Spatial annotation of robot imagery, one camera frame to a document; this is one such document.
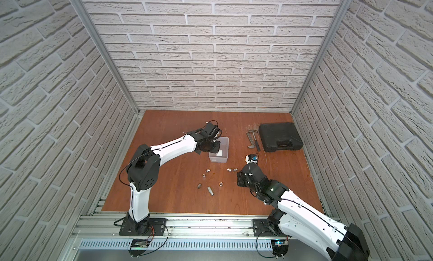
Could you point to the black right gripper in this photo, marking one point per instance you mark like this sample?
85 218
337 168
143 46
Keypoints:
240 178

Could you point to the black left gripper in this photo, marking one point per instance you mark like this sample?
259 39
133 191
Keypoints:
213 147

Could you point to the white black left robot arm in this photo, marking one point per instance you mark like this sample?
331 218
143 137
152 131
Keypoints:
143 170

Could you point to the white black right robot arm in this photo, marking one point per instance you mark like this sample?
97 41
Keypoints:
295 218

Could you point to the translucent plastic storage box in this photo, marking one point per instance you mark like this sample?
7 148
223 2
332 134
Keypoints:
222 155

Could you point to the long silver socket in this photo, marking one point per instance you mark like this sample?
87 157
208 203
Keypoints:
210 191

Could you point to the grey pipe wrench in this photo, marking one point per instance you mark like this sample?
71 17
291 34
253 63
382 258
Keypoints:
252 142

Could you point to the black plastic tool case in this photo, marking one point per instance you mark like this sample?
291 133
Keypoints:
280 136

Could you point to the right controller board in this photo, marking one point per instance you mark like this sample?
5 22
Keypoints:
279 248

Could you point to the controller board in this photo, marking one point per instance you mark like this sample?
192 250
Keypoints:
138 247
279 248

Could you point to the left controller board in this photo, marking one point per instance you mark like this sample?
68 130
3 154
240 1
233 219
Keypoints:
138 247

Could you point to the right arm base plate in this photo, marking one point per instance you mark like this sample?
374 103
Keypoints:
264 227

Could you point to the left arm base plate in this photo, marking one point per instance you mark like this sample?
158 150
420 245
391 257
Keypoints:
144 228

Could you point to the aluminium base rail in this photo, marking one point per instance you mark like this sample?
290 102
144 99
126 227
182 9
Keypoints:
184 232

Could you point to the aluminium frame rail left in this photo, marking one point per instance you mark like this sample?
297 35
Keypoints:
99 179

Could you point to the aluminium frame post left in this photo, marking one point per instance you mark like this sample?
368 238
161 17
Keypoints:
85 17

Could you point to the aluminium frame post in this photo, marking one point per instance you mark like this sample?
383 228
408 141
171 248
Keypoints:
85 17
330 34

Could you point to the aluminium frame post right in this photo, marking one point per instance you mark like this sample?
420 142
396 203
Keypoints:
330 34

